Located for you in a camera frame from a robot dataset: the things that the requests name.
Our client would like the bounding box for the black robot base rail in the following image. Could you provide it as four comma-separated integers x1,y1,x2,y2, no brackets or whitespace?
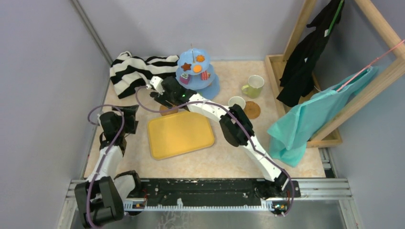
124,178,301,215

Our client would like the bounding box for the yellow plastic tray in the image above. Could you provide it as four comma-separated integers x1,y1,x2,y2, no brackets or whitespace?
147,111,215,160

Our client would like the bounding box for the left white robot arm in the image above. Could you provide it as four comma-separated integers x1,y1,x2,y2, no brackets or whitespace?
74,105,143,229

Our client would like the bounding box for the orange flower cookie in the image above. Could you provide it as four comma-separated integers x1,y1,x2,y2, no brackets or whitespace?
195,55,205,62

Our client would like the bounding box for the red striped cake slice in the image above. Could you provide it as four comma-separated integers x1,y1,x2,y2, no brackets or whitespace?
200,71,211,81

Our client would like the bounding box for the pink mug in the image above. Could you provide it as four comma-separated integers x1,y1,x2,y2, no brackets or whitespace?
228,96,246,109

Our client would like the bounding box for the black white striped cloth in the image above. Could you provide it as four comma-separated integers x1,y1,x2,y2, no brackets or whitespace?
109,51,179,99

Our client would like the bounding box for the blue three-tier cake stand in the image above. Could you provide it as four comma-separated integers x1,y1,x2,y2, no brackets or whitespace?
176,47,220,100

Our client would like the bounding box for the purple triangular cake slice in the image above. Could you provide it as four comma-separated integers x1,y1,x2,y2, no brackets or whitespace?
179,73,191,85

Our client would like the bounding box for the teal hanging shirt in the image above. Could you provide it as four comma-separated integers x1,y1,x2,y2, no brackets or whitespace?
267,66,379,167

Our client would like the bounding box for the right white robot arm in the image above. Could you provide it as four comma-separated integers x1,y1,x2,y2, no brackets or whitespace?
147,76,290,197

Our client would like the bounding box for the brown star cookie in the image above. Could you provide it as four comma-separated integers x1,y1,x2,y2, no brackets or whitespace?
181,62,192,71

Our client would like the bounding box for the black hanging garment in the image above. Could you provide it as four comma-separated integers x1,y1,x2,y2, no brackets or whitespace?
277,0,345,107

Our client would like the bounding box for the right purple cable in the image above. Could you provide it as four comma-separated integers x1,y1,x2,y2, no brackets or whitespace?
135,86,296,217

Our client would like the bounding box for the pink clothes hanger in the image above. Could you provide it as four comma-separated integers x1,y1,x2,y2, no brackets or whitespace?
334,40,405,92

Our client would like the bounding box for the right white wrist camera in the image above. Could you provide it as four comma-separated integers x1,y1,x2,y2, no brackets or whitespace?
150,76,164,94

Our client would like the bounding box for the green mug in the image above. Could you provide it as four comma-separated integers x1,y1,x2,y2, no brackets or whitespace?
241,75,265,99

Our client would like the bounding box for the woven round coaster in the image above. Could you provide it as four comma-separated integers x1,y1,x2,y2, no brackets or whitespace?
160,105,179,116
244,101,261,119

